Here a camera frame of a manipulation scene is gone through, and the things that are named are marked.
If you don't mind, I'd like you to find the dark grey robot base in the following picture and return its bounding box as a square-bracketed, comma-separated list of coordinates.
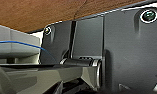
[38, 2, 157, 94]

